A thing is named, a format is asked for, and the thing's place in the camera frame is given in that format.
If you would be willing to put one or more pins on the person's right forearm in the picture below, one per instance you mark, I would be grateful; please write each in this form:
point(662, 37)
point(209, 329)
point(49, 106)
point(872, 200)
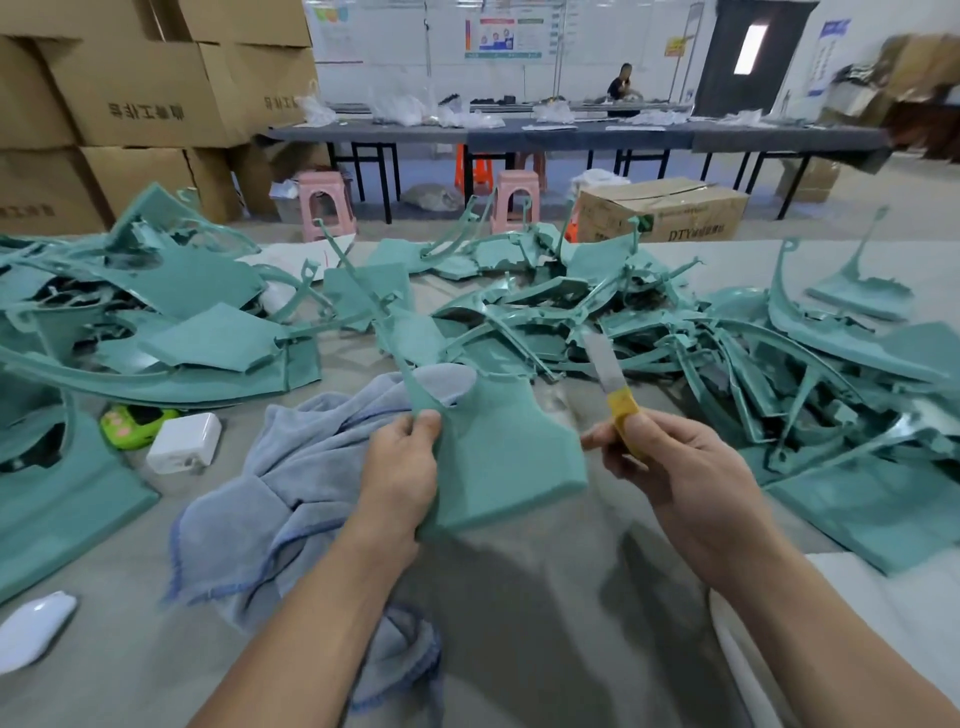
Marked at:
point(840, 660)

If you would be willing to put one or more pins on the green and yellow gadget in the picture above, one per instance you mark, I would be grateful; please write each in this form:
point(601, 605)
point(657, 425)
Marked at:
point(132, 428)

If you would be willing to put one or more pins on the person's left forearm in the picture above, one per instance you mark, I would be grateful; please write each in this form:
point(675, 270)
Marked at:
point(300, 645)

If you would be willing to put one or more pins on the pink plastic stool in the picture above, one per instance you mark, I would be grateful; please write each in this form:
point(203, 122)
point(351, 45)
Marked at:
point(326, 203)
point(518, 198)

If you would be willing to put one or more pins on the brown cardboard box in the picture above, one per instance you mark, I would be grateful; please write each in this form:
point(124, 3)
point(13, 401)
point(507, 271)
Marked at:
point(660, 210)

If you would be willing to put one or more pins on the person's left hand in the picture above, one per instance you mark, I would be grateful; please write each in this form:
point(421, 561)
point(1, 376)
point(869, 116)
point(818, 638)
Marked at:
point(393, 488)

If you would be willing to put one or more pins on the person's right hand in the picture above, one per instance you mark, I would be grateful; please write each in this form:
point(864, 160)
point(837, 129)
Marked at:
point(705, 503)

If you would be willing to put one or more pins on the colourful wall poster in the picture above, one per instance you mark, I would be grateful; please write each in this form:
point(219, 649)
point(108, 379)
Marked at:
point(506, 36)

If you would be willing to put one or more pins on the long grey work table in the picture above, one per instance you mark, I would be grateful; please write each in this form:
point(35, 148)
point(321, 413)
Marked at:
point(600, 141)

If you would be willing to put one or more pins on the white oval plastic piece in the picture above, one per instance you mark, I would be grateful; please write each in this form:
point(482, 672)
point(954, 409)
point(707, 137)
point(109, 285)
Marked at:
point(33, 630)

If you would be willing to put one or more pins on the white power adapter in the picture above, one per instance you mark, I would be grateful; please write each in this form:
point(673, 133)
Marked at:
point(183, 444)

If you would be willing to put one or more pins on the dark door with window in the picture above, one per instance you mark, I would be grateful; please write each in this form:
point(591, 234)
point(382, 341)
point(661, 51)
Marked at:
point(747, 68)

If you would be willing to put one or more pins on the stack of brown cardboard boxes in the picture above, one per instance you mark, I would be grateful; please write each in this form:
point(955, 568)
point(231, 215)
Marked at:
point(135, 98)

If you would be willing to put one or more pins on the grey-blue wiping cloth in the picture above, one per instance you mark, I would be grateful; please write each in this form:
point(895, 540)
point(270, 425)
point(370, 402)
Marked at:
point(285, 495)

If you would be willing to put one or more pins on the heap of clear plastic bags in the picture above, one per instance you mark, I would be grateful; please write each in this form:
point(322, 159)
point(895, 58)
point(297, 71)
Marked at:
point(405, 113)

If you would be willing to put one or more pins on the single green plastic part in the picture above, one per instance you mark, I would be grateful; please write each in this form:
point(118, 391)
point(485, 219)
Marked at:
point(503, 450)

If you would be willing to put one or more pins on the white foam sheet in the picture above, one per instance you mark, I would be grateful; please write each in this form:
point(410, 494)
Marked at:
point(765, 660)

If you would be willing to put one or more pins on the pile of green plastic parts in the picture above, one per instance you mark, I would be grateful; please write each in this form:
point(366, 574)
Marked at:
point(210, 338)

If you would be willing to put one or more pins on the orange object under table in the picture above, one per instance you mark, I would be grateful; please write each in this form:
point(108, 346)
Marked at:
point(473, 170)

